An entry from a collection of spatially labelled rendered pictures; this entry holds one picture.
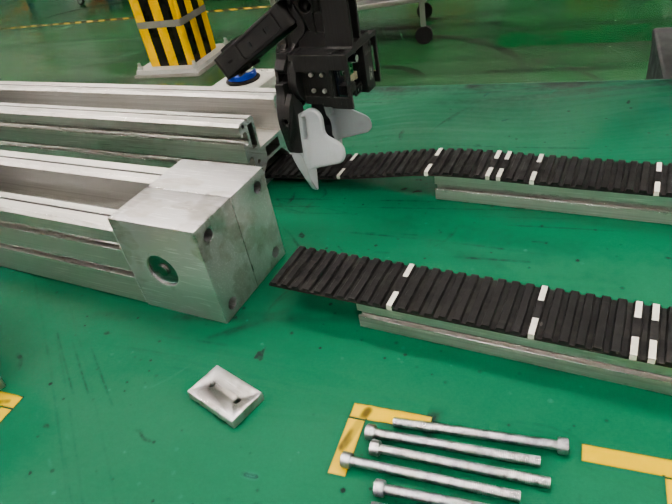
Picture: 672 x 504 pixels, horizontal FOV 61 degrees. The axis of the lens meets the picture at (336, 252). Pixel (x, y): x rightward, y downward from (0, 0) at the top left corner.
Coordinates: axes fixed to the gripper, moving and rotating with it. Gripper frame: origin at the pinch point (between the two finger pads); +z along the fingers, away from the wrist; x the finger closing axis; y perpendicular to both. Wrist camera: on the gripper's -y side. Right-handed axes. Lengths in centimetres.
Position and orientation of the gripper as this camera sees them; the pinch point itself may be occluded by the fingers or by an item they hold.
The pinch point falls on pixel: (320, 165)
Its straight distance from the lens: 65.8
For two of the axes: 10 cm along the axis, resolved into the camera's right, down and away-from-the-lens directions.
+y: 8.9, 1.5, -4.4
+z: 1.6, 7.9, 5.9
